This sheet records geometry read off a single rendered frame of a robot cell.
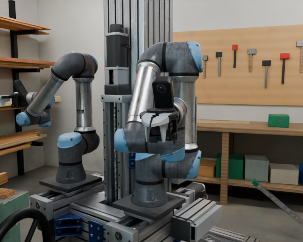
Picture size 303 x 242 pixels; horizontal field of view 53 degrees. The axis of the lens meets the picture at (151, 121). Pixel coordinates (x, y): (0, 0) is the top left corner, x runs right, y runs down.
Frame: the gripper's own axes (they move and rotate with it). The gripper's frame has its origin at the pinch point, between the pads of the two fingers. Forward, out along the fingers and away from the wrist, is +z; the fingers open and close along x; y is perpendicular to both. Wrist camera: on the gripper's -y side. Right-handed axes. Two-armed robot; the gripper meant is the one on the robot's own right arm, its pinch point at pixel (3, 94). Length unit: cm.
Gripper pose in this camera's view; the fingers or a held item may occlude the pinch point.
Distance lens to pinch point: 203.3
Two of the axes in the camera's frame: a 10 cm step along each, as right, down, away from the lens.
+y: 0.5, 9.7, 2.5
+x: 3.5, -2.5, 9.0
